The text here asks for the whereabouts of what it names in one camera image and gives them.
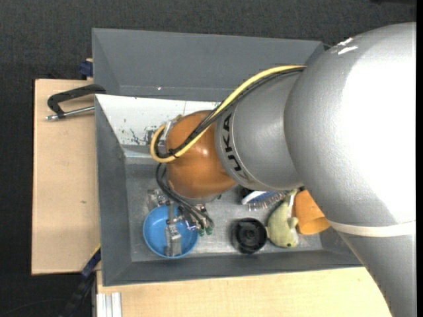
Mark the blue bowl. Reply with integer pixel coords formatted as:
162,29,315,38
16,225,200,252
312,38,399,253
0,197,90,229
142,205,200,259

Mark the black round lid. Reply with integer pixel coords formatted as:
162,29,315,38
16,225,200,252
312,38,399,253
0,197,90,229
231,217,268,255

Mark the blue and white brush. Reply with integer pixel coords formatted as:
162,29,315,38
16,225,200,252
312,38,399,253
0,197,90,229
241,190,289,213

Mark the green plush toy animal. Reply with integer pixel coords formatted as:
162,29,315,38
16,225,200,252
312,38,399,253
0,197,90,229
266,189,300,249

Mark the pale wood flat board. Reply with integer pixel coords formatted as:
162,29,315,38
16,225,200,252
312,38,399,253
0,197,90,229
31,79,102,275

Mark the orange cup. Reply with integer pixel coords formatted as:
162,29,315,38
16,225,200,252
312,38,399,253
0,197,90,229
293,189,331,236

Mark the grey metal bin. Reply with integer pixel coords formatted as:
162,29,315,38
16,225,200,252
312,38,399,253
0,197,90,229
91,27,364,287

